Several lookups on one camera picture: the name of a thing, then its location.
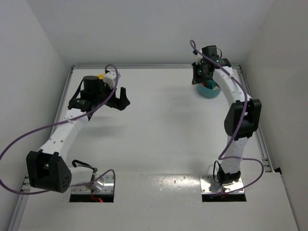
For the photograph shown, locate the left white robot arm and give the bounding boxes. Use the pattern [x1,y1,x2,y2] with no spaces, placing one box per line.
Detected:
[26,71,130,193]

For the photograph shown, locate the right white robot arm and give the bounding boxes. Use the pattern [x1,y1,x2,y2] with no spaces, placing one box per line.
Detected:
[190,40,262,185]

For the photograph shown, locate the teal divided round container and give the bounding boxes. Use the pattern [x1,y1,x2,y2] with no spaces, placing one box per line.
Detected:
[196,80,221,99]

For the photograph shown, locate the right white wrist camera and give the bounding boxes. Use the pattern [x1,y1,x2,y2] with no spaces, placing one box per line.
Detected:
[195,53,203,65]

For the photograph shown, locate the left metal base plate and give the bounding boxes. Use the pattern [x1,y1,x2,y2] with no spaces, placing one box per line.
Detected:
[71,174,114,195]

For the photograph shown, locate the metal base plate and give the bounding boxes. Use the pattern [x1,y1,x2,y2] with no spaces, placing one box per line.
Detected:
[71,174,114,195]
[200,175,244,194]

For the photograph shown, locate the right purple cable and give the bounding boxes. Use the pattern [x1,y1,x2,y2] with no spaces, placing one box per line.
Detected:
[189,39,264,197]

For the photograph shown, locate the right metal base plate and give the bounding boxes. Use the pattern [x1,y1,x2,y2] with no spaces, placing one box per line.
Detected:
[200,175,244,194]

